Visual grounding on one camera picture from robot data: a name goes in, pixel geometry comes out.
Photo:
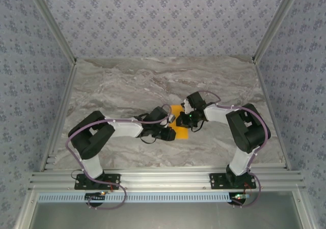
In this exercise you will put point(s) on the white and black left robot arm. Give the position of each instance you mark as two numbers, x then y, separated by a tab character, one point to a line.
89	135

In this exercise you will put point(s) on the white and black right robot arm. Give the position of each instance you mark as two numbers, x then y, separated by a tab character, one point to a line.
248	129

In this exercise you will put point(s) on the grey metal sheet panel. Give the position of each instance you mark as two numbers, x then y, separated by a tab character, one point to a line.
163	216

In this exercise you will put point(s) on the small circuit board with led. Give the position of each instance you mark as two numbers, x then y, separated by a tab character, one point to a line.
239	196
95	196

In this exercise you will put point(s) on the aluminium frame cross rail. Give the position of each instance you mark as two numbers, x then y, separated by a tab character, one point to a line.
163	179

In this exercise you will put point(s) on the aluminium frame side rail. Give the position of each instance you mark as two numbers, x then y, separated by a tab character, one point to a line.
61	112
272	112

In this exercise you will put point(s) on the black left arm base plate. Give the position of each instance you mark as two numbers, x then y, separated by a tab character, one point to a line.
112	179

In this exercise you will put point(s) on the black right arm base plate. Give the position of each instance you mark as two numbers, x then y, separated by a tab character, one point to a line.
216	180

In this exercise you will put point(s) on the aluminium frame post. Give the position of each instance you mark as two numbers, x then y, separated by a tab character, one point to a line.
53	23
276	23

